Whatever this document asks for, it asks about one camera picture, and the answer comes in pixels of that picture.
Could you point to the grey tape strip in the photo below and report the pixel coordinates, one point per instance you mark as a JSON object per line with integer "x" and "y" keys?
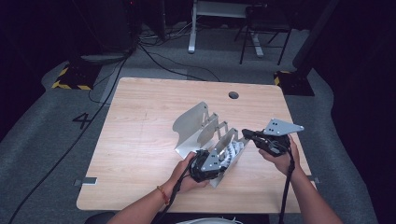
{"x": 85, "y": 181}
{"x": 316, "y": 179}

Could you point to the grey metal expandable rack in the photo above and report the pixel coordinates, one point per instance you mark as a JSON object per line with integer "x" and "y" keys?
{"x": 190, "y": 124}

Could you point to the person's left hand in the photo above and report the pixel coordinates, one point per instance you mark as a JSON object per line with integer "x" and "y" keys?
{"x": 182, "y": 179}

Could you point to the grey flat base plate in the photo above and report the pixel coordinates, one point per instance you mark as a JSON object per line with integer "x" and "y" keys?
{"x": 102, "y": 59}

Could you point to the dark cloth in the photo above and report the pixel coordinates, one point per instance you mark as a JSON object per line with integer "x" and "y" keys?
{"x": 99, "y": 218}

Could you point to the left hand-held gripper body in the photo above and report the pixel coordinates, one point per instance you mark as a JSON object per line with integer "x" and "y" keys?
{"x": 211, "y": 161}

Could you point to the black equipment cabinet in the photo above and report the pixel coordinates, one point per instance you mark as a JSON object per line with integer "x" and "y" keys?
{"x": 106, "y": 25}

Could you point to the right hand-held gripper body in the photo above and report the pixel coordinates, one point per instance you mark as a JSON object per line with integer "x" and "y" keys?
{"x": 281, "y": 127}

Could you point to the black folding chair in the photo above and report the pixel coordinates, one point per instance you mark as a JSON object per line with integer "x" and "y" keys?
{"x": 267, "y": 18}

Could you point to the black yellow striped floor base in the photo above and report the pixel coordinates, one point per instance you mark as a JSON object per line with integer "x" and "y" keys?
{"x": 295, "y": 85}
{"x": 77, "y": 77}

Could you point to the white patterned cloth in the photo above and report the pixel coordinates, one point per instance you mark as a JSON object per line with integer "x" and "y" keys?
{"x": 232, "y": 152}

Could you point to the person's right hand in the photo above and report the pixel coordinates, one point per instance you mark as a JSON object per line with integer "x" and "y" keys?
{"x": 285, "y": 163}

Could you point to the black slanted post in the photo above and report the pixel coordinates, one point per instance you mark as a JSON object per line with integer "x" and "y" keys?
{"x": 314, "y": 34}

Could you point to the white desk frame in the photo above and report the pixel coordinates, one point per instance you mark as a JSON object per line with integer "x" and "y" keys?
{"x": 218, "y": 9}

